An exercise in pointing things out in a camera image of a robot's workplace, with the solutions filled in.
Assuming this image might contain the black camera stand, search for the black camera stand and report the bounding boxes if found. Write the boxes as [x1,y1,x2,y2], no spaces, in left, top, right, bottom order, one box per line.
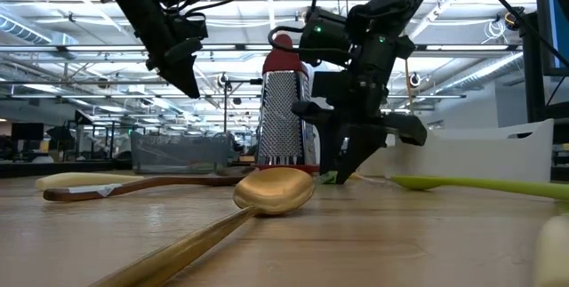
[216,71,264,135]

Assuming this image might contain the black background monitor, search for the black background monitor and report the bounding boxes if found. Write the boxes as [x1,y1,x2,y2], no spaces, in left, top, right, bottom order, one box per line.
[10,122,45,142]

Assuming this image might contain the red-topped steel box grater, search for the red-topped steel box grater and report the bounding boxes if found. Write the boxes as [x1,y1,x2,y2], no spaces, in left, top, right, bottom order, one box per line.
[256,32,319,173]

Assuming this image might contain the black aluminium frame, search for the black aluminium frame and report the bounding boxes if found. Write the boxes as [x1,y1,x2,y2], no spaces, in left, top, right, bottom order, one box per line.
[0,157,263,179]

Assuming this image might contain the gold metal spoon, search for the gold metal spoon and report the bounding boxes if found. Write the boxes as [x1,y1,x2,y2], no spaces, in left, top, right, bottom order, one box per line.
[88,166,317,287]

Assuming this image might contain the white plastic bin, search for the white plastic bin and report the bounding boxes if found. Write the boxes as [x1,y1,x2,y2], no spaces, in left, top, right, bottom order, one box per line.
[355,119,556,185]

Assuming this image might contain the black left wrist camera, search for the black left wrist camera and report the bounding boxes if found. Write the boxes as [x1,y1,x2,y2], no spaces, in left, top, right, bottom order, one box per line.
[170,10,210,42]

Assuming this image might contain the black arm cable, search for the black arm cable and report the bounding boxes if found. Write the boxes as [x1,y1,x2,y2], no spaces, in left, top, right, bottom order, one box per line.
[464,0,569,69]

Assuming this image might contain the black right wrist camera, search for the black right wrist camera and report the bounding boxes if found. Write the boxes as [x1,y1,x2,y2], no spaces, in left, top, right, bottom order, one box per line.
[310,70,353,101]

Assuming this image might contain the computer cart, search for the computer cart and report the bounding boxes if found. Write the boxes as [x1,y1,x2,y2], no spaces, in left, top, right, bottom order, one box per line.
[518,5,569,181]

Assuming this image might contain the cream-handled table knife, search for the cream-handled table knife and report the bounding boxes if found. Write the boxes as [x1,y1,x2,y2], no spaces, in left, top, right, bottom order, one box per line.
[34,171,146,192]

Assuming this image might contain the dark wooden spoon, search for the dark wooden spoon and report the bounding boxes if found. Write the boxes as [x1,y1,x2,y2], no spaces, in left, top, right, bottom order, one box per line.
[42,171,259,203]

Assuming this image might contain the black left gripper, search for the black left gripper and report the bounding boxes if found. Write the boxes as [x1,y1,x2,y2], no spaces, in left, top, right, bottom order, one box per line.
[145,32,204,100]

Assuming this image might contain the black computer monitor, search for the black computer monitor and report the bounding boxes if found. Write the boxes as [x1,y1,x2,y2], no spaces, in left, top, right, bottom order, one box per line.
[534,0,569,78]

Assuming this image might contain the lime green silicone spoon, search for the lime green silicone spoon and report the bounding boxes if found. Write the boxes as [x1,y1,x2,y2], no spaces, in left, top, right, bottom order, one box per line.
[389,174,569,203]

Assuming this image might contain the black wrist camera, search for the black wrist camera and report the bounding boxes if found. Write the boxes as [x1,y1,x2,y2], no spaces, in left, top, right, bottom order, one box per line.
[170,10,210,42]
[310,70,353,101]

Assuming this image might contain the gray plastic bin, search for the gray plastic bin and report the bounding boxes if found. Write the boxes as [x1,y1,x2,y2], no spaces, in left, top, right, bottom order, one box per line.
[130,130,233,176]

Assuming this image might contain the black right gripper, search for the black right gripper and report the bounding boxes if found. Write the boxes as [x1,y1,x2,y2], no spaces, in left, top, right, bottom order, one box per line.
[291,32,429,185]

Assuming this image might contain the green silicone spatula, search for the green silicone spatula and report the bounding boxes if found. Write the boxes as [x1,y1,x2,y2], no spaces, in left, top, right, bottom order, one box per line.
[317,170,340,186]

